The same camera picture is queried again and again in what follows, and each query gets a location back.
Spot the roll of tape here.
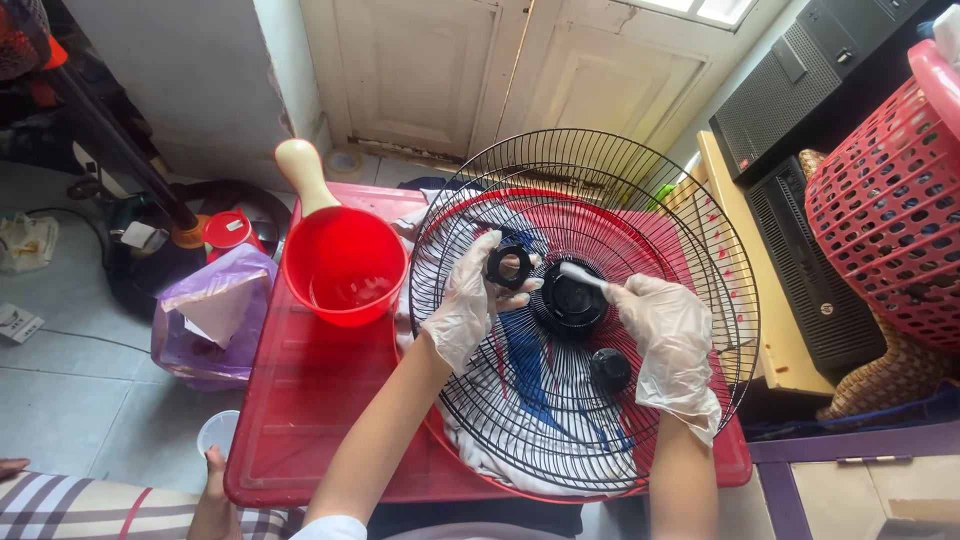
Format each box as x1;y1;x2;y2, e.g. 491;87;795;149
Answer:
324;147;365;178

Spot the red round basin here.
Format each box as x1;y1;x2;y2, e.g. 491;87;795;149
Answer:
393;187;676;505

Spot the black plastic ring nut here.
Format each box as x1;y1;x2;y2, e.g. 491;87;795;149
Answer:
483;241;535;292

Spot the red plastic laundry basket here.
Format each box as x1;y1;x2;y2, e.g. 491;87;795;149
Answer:
804;39;960;355

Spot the red lidded container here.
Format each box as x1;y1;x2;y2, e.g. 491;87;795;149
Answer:
201;209;265;264

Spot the red scoop with cream handle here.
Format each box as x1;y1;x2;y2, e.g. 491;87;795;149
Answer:
273;138;411;329

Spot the black mesh with orange part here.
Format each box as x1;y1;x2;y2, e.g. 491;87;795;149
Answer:
0;0;70;82

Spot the person's white sleeve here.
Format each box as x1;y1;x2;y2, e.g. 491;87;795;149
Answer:
288;514;369;540

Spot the clear plastic cup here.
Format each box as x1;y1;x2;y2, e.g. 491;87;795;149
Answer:
196;409;242;462

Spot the purple plastic bag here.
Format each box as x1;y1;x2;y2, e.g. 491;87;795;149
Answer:
150;243;279;393

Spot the black fan stand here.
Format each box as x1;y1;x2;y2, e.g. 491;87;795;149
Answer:
45;63;294;320

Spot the black wire fan grille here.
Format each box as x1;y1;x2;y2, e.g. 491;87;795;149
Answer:
408;128;762;497

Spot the person's right hand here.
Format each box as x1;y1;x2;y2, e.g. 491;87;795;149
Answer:
603;273;723;448

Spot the white cleaning brush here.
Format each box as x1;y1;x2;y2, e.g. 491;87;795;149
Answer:
558;261;613;294

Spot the cream wooden board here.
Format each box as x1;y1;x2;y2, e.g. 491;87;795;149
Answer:
663;130;837;397

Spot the red plastic table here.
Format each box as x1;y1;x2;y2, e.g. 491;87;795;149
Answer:
223;182;754;510

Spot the purple framed cabinet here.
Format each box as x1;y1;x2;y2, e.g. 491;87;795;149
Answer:
747;420;960;540

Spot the white plastic bag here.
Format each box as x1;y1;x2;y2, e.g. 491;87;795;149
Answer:
0;212;60;275

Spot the cream wooden door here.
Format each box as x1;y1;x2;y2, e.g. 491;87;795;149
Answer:
298;0;793;168

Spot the black round knob cap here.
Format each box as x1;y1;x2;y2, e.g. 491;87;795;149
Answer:
589;348;633;393

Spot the person's left hand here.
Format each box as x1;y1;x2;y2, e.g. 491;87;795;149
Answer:
420;228;545;376

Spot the black computer tower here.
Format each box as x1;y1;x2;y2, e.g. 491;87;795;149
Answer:
744;154;889;385
708;0;954;187

